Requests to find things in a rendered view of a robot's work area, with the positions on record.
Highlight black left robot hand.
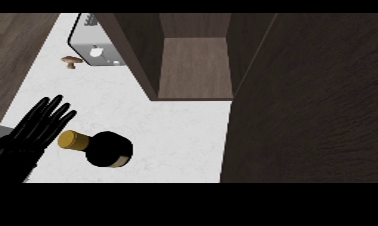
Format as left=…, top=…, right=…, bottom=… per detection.
left=0, top=94, right=78, bottom=184

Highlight black wine bottle gold cap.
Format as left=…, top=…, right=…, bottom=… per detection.
left=55, top=129, right=134, bottom=169

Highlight open brown wooden cabinet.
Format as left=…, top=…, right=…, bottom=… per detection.
left=94, top=13, right=277, bottom=102

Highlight brown wooden cabinet door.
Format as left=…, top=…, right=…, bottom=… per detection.
left=218, top=13, right=378, bottom=184

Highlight brown mushroom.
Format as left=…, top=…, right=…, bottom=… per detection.
left=60, top=55, right=83, bottom=70

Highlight brown wooden panel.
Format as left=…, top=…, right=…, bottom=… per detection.
left=0, top=13, right=60, bottom=122

